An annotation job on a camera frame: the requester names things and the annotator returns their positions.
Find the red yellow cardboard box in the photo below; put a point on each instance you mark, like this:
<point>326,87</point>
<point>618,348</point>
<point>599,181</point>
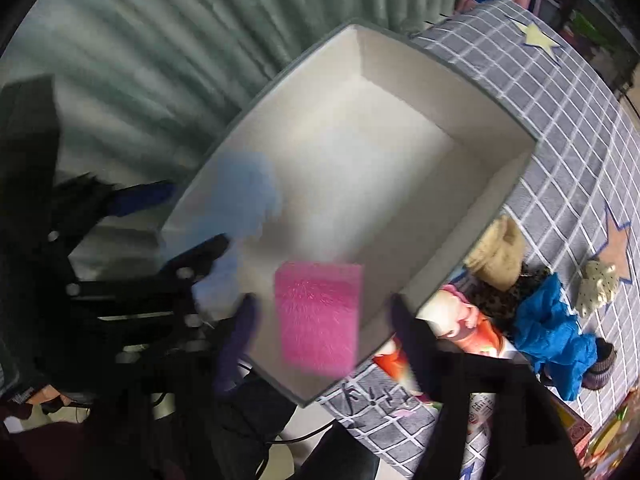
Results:
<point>578,430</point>

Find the grey checked star tablecloth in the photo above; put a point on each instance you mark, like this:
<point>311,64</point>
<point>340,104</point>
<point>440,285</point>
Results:
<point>586,165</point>

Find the light blue fluffy cloth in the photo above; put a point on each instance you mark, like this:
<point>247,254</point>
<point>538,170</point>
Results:
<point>233,194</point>

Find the cream polka dot scrunchie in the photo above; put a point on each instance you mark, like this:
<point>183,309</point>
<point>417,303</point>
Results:
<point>598,287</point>

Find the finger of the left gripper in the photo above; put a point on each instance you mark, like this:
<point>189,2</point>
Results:
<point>196,263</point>
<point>126,201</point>

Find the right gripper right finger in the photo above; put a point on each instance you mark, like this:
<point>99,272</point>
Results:
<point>419,345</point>

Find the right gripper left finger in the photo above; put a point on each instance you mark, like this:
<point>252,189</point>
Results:
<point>233,335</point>

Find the leopard print scrunchie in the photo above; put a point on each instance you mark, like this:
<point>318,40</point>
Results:
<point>500,306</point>

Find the green corrugated sofa cover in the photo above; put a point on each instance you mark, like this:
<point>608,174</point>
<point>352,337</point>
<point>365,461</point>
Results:
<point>146,88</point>

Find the pink sponge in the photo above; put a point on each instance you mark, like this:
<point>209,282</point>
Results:
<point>318,308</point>

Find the dark knitted small item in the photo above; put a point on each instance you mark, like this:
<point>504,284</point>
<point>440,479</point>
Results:
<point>597,376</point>

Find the beige knitted soft item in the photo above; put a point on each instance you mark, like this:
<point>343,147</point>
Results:
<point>497,256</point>

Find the floral tissue pack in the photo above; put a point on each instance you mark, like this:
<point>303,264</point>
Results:
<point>452,317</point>

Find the white open storage box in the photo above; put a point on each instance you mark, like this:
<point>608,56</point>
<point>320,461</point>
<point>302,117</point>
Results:
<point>385,156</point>

